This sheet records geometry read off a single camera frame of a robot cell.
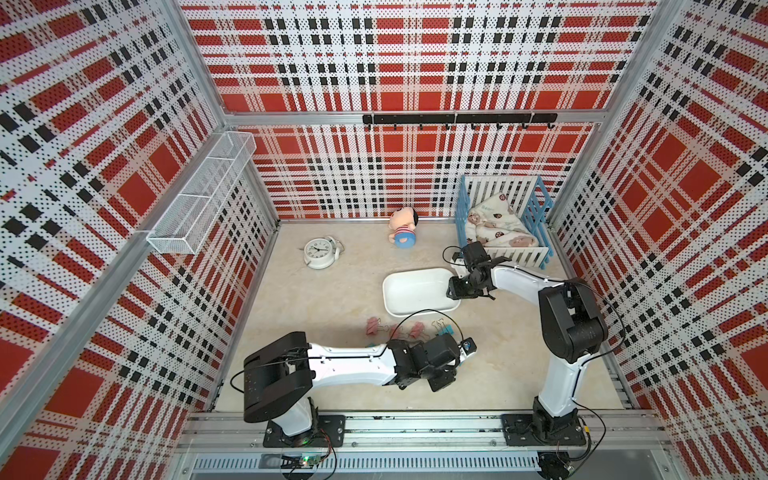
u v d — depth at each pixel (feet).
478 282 2.46
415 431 2.46
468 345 2.22
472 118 2.93
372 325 2.96
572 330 1.65
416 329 2.98
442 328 2.91
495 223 3.87
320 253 3.45
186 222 2.31
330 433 2.41
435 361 1.96
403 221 3.66
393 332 2.98
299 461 2.29
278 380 1.40
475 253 2.63
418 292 3.32
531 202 3.75
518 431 2.38
